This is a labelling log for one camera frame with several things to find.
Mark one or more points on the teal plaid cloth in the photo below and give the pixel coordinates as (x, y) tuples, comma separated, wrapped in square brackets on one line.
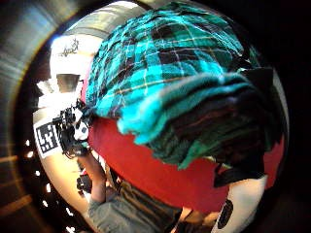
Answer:
[(168, 81)]

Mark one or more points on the white marker cube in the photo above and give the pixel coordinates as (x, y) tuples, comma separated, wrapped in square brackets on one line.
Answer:
[(46, 137)]

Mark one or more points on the the person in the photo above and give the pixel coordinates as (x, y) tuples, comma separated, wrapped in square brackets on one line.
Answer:
[(136, 210)]

